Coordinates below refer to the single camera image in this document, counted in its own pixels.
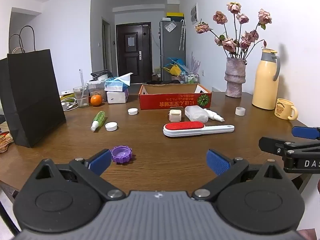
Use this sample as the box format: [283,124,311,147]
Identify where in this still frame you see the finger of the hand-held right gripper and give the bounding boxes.
[292,126,320,140]
[259,136,287,155]

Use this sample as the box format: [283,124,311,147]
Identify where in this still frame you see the clear drinking glass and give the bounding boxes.
[73,86,90,108]

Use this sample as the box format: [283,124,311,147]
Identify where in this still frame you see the clear container of nuts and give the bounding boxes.
[87,80,107,103]

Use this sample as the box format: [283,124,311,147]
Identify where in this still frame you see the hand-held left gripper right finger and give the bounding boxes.
[191,149,285,202]

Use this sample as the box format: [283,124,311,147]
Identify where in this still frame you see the green spray bottle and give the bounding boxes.
[90,111,106,131]

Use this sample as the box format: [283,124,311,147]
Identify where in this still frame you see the yellow watering can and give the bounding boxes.
[164,64,180,77]

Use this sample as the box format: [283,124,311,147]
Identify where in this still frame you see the white drinking straw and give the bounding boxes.
[79,69,85,101]

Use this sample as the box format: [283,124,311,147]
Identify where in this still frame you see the white power adapter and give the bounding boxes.
[168,109,182,123]

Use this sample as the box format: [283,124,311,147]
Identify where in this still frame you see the white spray bottle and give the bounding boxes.
[204,108,225,122]

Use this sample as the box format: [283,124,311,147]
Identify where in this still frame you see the dark cloth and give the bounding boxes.
[147,79,180,85]

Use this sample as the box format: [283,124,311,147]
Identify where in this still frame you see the hanging folded umbrella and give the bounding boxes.
[179,19,186,50]

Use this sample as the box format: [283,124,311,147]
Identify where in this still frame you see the dark brown door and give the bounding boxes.
[116,22,153,84]

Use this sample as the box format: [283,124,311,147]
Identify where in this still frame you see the white charger with cable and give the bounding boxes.
[61,101,79,111]

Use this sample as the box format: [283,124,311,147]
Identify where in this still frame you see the red and white lint brush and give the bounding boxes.
[163,121,235,138]

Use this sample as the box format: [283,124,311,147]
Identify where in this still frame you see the dried pink roses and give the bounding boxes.
[195,2,273,60]

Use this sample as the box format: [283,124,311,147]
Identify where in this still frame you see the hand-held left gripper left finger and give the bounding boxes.
[35,149,127,201]

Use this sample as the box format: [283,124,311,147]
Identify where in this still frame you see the black paper bag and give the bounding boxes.
[0,26,67,148]

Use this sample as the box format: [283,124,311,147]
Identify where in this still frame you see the black braided cable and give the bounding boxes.
[0,204,20,234]

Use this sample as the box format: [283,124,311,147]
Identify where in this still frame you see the wall picture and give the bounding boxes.
[190,3,199,25]

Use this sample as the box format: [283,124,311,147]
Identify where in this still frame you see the blue tissue pack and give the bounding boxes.
[104,72,133,92]

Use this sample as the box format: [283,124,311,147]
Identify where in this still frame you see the clear cotton swab box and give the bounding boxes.
[184,105,209,123]

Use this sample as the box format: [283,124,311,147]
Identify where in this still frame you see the black plastic frame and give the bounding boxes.
[90,70,112,80]

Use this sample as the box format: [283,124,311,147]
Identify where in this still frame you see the red cardboard box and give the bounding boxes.
[139,83,212,110]

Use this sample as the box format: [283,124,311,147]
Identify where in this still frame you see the yellow bear mug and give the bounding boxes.
[274,98,299,120]

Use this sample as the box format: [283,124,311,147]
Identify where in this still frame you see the trolley with bottles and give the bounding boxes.
[180,71,199,84]

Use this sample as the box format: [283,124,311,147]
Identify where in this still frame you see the yellow thermos jug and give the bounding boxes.
[252,48,281,110]

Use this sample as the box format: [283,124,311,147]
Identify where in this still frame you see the purple lavender bunch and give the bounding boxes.
[190,52,202,74]

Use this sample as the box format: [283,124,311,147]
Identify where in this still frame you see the white and purple tissue pack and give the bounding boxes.
[106,89,129,104]

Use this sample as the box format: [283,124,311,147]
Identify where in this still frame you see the grey refrigerator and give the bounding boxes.
[160,17,187,82]

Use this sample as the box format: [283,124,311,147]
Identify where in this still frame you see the blue plastic rack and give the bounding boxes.
[167,57,187,73]

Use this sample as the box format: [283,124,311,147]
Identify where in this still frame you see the colourful snack packet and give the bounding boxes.
[0,130,14,153]

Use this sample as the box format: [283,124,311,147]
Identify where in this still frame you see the purple bottle cap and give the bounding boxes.
[110,146,132,165]

